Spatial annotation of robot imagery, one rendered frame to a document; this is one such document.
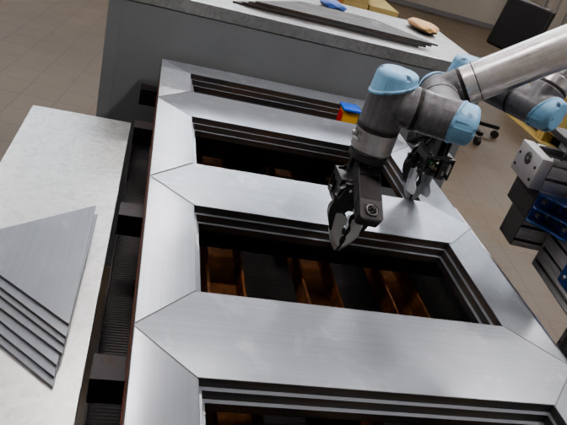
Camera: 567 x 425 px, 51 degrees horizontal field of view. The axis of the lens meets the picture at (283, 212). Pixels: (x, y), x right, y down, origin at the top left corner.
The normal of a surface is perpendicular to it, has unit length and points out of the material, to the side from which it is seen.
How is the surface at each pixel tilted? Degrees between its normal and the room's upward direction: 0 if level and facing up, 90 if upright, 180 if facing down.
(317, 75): 90
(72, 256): 0
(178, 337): 0
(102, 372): 0
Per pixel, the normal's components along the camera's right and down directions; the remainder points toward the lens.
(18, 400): 0.26, -0.84
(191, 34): 0.14, 0.53
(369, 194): 0.30, -0.47
